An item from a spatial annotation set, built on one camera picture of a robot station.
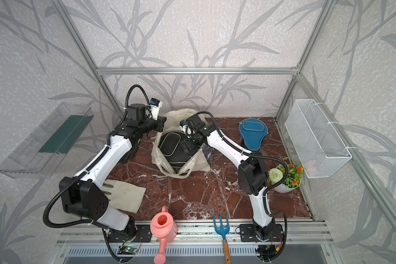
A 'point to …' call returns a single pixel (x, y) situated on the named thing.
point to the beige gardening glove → (124, 196)
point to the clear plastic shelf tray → (38, 154)
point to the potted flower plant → (292, 180)
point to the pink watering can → (164, 227)
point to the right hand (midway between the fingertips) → (188, 141)
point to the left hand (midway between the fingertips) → (166, 117)
